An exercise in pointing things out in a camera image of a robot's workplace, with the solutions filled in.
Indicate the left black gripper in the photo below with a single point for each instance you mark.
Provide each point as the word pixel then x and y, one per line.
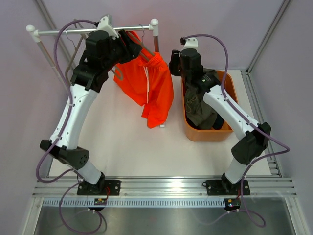
pixel 132 49

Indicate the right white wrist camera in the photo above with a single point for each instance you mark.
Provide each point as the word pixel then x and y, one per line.
pixel 189 43

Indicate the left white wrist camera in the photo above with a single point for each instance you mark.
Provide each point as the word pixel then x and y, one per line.
pixel 105 24

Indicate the white slotted cable duct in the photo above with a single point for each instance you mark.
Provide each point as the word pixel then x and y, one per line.
pixel 137 202

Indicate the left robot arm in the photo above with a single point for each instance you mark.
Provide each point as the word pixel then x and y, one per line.
pixel 64 146

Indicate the navy blue shorts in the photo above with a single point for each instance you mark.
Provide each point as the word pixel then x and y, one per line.
pixel 218 123

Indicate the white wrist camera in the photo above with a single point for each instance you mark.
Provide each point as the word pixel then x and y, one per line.
pixel 189 43
pixel 105 24

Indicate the orange plastic basket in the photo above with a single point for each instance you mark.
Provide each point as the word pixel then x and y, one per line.
pixel 212 134

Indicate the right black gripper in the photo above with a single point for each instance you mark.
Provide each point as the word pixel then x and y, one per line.
pixel 175 60

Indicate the orange shorts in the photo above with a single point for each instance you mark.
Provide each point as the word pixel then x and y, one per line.
pixel 150 85

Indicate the olive green shorts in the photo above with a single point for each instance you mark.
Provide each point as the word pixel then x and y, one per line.
pixel 199 115

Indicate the grey hanger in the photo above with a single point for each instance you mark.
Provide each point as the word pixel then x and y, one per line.
pixel 140 42
pixel 76 47
pixel 118 73

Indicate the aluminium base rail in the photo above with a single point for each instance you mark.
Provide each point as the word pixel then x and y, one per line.
pixel 172 187

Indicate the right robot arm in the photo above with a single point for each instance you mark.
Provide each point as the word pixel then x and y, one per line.
pixel 252 136

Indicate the silver clothes rack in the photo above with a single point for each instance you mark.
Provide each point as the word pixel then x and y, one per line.
pixel 73 31

